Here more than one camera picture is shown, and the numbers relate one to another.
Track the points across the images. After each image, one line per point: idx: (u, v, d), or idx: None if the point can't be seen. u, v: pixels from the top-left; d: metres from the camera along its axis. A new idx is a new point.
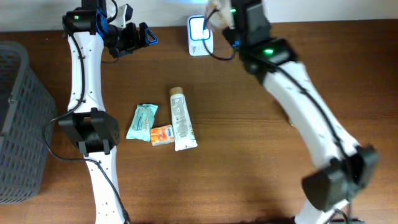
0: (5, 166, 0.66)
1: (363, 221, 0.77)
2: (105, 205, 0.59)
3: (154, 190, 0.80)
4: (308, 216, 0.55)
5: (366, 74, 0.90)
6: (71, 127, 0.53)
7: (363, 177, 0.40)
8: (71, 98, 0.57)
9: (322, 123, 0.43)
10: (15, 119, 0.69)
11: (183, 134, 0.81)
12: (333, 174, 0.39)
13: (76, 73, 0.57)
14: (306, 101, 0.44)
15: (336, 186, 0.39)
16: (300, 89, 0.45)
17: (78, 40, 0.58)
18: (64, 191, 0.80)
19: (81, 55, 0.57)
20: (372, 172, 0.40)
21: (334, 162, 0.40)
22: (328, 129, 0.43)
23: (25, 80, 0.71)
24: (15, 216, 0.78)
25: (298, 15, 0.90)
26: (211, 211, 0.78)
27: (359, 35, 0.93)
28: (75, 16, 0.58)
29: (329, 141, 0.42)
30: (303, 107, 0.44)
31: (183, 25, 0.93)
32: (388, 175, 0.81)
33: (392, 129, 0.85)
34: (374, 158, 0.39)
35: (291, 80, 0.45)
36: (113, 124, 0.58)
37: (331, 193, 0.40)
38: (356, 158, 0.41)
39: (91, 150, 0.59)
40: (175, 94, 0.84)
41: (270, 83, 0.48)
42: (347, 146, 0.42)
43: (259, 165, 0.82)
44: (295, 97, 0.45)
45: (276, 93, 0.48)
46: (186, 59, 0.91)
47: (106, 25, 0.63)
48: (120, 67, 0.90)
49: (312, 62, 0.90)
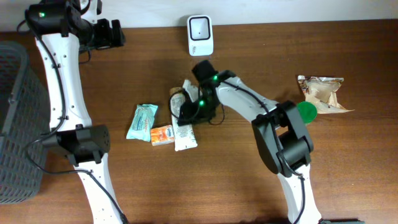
0: (5, 165, 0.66)
1: (363, 221, 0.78)
2: (102, 211, 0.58)
3: (154, 190, 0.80)
4: (290, 205, 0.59)
5: (365, 75, 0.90)
6: (56, 145, 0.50)
7: (293, 124, 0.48)
8: (51, 114, 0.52)
9: (249, 102, 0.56)
10: (15, 119, 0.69)
11: (183, 133, 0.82)
12: (263, 129, 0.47)
13: (52, 83, 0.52)
14: (240, 93, 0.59)
15: (269, 137, 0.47)
16: (236, 88, 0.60)
17: (49, 45, 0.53)
18: (64, 191, 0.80)
19: (55, 64, 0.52)
20: (298, 117, 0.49)
21: (260, 118, 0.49)
22: (254, 101, 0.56)
23: (25, 80, 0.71)
24: (15, 216, 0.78)
25: (298, 16, 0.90)
26: (211, 211, 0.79)
27: (359, 35, 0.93)
28: (40, 14, 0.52)
29: (256, 109, 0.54)
30: (239, 98, 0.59)
31: (183, 25, 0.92)
32: (387, 175, 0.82)
33: (391, 129, 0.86)
34: (293, 108, 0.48)
35: (226, 84, 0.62)
36: (100, 132, 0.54)
37: (268, 145, 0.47)
38: (279, 111, 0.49)
39: (81, 160, 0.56)
40: (175, 94, 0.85)
41: (223, 94, 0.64)
42: (270, 105, 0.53)
43: (259, 165, 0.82)
44: (234, 97, 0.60)
45: (230, 101, 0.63)
46: (186, 59, 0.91)
47: (78, 20, 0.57)
48: (120, 67, 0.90)
49: (312, 62, 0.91)
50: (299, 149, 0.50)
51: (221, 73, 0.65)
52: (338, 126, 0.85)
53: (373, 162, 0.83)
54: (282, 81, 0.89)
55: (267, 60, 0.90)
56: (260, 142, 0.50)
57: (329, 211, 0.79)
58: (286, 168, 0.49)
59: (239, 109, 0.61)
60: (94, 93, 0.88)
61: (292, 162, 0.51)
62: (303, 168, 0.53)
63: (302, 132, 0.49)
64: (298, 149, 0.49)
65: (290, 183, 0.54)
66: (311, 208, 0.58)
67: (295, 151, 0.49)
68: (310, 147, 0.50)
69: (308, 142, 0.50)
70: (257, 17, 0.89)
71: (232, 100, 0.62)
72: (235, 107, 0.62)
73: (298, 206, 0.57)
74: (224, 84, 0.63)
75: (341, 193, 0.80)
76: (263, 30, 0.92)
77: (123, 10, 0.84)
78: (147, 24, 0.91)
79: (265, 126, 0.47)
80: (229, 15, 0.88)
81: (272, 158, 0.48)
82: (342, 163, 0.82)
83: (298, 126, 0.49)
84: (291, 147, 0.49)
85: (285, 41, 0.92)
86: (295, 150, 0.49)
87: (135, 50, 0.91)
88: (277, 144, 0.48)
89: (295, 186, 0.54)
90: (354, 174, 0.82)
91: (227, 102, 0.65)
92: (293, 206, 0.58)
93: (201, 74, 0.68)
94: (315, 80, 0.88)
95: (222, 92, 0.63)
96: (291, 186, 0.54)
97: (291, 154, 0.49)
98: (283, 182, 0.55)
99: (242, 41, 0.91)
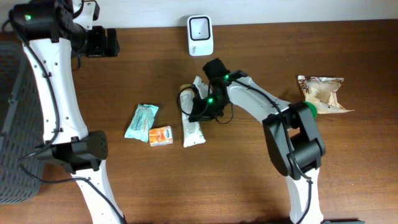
0: (5, 165, 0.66)
1: (363, 221, 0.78)
2: (102, 215, 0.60)
3: (154, 190, 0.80)
4: (293, 206, 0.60)
5: (365, 75, 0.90)
6: (51, 158, 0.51)
7: (305, 126, 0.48)
8: (45, 127, 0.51)
9: (262, 101, 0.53)
10: (15, 119, 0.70)
11: (191, 130, 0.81)
12: (275, 129, 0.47)
13: (44, 93, 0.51)
14: (252, 93, 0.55)
15: (280, 137, 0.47)
16: (248, 88, 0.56)
17: (38, 51, 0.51)
18: (64, 191, 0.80)
19: (45, 73, 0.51)
20: (310, 118, 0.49)
21: (272, 117, 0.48)
22: (267, 101, 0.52)
23: (25, 80, 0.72)
24: (15, 216, 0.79)
25: (299, 16, 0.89)
26: (211, 211, 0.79)
27: (359, 35, 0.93)
28: (27, 16, 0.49)
29: (268, 109, 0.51)
30: (250, 96, 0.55)
31: (183, 25, 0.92)
32: (387, 175, 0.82)
33: (392, 129, 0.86)
34: (305, 109, 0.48)
35: (238, 83, 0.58)
36: (97, 141, 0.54)
37: (279, 145, 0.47)
38: (291, 112, 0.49)
39: (78, 168, 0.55)
40: (183, 91, 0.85)
41: (234, 94, 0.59)
42: (282, 106, 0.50)
43: (259, 165, 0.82)
44: (245, 96, 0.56)
45: (240, 100, 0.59)
46: (186, 59, 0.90)
47: (69, 23, 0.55)
48: (120, 67, 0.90)
49: (312, 62, 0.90)
50: (310, 151, 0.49)
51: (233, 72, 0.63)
52: (338, 126, 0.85)
53: (373, 162, 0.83)
54: (282, 81, 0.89)
55: (267, 60, 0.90)
56: (270, 144, 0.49)
57: (329, 211, 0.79)
58: (297, 170, 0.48)
59: (249, 109, 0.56)
60: (94, 93, 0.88)
61: (303, 165, 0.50)
62: (313, 172, 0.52)
63: (314, 134, 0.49)
64: (309, 152, 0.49)
65: (298, 186, 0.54)
66: (314, 211, 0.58)
67: (305, 153, 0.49)
68: (321, 149, 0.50)
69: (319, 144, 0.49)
70: (257, 17, 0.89)
71: (242, 100, 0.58)
72: (245, 107, 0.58)
73: (302, 207, 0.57)
74: (235, 83, 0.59)
75: (341, 193, 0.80)
76: (262, 30, 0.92)
77: (122, 10, 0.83)
78: (147, 24, 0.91)
79: (277, 126, 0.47)
80: (229, 15, 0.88)
81: (282, 160, 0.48)
82: (342, 163, 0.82)
83: (310, 127, 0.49)
84: (303, 149, 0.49)
85: (285, 41, 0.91)
86: (306, 152, 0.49)
87: (135, 50, 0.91)
88: (288, 145, 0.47)
89: (301, 188, 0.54)
90: (354, 174, 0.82)
91: (237, 103, 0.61)
92: (296, 207, 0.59)
93: (212, 73, 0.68)
94: (315, 80, 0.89)
95: (233, 91, 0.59)
96: (298, 188, 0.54)
97: (303, 157, 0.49)
98: (290, 184, 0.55)
99: (242, 40, 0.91)
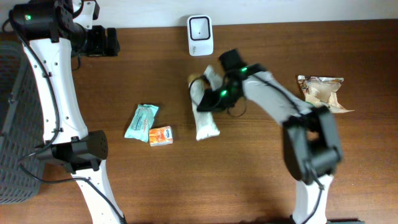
0: (5, 165, 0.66)
1: (363, 221, 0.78)
2: (102, 215, 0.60)
3: (154, 190, 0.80)
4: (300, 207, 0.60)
5: (365, 75, 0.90)
6: (51, 158, 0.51)
7: (325, 132, 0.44)
8: (45, 127, 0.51)
9: (282, 102, 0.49)
10: (15, 119, 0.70)
11: (204, 123, 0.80)
12: (295, 131, 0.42)
13: (45, 93, 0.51)
14: (271, 89, 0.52)
15: (301, 144, 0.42)
16: (266, 84, 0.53)
17: (38, 51, 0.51)
18: (64, 191, 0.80)
19: (45, 73, 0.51)
20: (332, 124, 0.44)
21: (290, 119, 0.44)
22: (286, 101, 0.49)
23: (25, 80, 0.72)
24: (15, 216, 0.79)
25: (300, 16, 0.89)
26: (211, 211, 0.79)
27: (359, 35, 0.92)
28: (27, 16, 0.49)
29: (288, 109, 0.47)
30: (269, 94, 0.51)
31: (183, 25, 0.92)
32: (387, 175, 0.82)
33: (392, 129, 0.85)
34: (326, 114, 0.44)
35: (256, 78, 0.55)
36: (97, 141, 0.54)
37: (297, 151, 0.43)
38: (313, 115, 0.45)
39: (78, 168, 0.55)
40: (193, 83, 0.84)
41: (249, 88, 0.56)
42: (303, 107, 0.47)
43: (259, 165, 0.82)
44: (265, 93, 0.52)
45: (255, 96, 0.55)
46: (186, 59, 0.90)
47: (69, 23, 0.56)
48: (119, 66, 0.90)
49: (311, 63, 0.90)
50: (329, 159, 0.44)
51: (249, 66, 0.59)
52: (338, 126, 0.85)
53: (373, 163, 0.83)
54: (281, 81, 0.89)
55: (267, 60, 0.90)
56: (287, 149, 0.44)
57: (329, 211, 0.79)
58: (311, 176, 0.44)
59: (265, 107, 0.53)
60: (94, 93, 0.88)
61: (318, 173, 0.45)
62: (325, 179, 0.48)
63: (334, 141, 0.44)
64: (328, 160, 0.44)
65: (308, 190, 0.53)
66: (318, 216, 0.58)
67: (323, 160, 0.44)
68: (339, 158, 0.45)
69: (339, 153, 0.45)
70: (257, 17, 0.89)
71: (257, 96, 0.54)
72: (261, 104, 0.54)
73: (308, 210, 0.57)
74: (252, 78, 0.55)
75: (341, 193, 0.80)
76: (262, 29, 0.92)
77: (122, 10, 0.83)
78: (147, 24, 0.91)
79: (298, 130, 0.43)
80: (229, 15, 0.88)
81: (297, 164, 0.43)
82: (342, 163, 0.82)
83: (331, 133, 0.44)
84: (322, 157, 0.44)
85: (285, 41, 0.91)
86: (325, 160, 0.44)
87: (135, 50, 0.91)
88: (306, 149, 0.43)
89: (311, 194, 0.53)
90: (354, 174, 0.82)
91: (252, 99, 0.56)
92: (302, 209, 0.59)
93: (227, 65, 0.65)
94: (315, 80, 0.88)
95: (249, 85, 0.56)
96: (308, 194, 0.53)
97: (321, 164, 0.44)
98: (300, 188, 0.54)
99: (242, 40, 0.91)
